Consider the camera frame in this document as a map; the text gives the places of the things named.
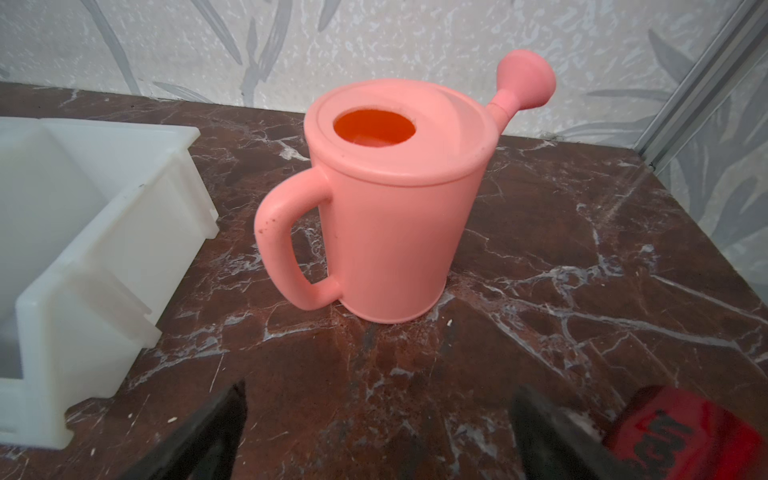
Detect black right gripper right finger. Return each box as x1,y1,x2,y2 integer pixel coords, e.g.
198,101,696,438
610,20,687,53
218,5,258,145
509,385,636,479

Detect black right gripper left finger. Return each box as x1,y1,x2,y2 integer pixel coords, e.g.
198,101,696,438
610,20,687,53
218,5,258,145
122,380,248,479

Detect white right sorting bin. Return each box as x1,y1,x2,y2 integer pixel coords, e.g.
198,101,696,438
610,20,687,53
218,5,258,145
1,117,219,449

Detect pink toy watering can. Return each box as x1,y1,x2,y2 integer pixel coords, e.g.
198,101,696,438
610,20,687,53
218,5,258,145
254,50,556,324

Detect red handled tool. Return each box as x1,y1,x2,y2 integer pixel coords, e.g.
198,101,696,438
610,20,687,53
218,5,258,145
602,385,767,479

